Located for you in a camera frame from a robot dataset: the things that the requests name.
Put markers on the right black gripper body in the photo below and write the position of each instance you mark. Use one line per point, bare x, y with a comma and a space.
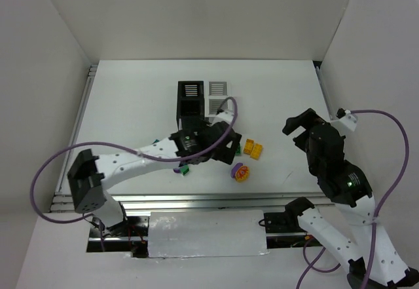
303, 126

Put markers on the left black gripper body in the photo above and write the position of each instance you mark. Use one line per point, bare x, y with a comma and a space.
227, 146

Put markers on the purple lego brick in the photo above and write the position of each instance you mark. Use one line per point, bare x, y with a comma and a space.
234, 170

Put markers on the orange round printed lego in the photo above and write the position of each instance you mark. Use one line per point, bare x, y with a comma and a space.
242, 174

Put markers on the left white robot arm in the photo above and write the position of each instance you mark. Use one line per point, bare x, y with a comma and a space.
91, 176

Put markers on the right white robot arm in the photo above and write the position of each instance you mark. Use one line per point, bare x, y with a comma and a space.
370, 260

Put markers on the small green lego brick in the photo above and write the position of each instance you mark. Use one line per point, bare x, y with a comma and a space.
184, 170

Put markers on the black slotted container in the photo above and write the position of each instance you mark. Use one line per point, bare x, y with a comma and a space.
190, 104

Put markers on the dark green printed lego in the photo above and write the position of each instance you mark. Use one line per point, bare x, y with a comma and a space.
238, 151

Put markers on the white slotted container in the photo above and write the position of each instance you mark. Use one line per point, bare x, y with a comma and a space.
214, 94

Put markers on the yellow lego brick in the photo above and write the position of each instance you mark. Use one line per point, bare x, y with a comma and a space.
256, 151
248, 146

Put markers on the white tape covered plate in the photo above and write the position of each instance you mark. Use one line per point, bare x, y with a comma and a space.
224, 233

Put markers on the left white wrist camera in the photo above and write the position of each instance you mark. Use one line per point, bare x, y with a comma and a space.
226, 116

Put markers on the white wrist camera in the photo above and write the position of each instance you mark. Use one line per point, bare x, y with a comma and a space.
345, 121
226, 116

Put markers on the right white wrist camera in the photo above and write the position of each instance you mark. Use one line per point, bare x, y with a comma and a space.
345, 121

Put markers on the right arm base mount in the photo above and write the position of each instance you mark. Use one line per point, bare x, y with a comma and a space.
283, 231

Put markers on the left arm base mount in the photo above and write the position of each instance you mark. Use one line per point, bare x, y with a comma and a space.
131, 239

